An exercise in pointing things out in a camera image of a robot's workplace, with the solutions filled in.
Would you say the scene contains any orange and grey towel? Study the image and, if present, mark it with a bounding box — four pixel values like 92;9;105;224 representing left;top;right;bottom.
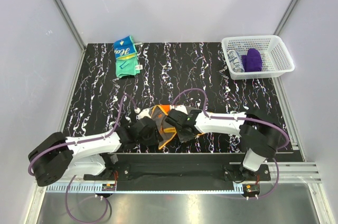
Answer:
137;104;204;150

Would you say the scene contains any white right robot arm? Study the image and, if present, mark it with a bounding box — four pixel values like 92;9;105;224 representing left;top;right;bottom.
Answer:
165;106;290;182

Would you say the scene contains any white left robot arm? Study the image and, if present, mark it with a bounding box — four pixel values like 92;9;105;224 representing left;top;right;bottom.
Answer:
28;117;161;186

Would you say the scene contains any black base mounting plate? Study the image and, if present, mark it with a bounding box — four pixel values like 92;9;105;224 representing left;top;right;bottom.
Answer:
84;153;271;182

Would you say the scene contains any teal and blue towel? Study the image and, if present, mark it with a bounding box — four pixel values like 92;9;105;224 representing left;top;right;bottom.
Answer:
114;35;142;78

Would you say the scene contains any white blue rolled towel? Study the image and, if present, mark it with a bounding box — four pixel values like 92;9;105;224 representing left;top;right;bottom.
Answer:
227;50;245;73

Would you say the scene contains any purple rolled towel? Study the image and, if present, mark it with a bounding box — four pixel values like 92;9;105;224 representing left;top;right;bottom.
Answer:
241;48;262;72

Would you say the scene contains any white plastic basket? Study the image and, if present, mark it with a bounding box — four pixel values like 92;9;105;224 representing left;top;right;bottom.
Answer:
221;35;295;80

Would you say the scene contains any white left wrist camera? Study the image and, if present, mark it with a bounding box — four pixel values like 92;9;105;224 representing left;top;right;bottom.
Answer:
134;108;152;120

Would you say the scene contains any aluminium frame rail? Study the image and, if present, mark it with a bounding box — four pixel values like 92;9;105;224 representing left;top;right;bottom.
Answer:
223;162;322;184

